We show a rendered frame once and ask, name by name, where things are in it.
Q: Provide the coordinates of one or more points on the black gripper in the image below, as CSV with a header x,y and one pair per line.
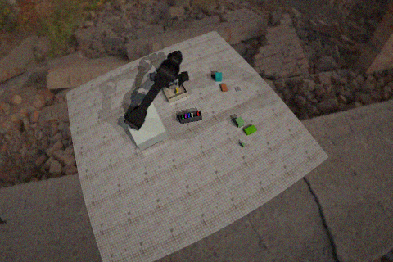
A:
x,y
182,77

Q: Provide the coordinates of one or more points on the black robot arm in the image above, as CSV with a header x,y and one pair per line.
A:
x,y
166,73

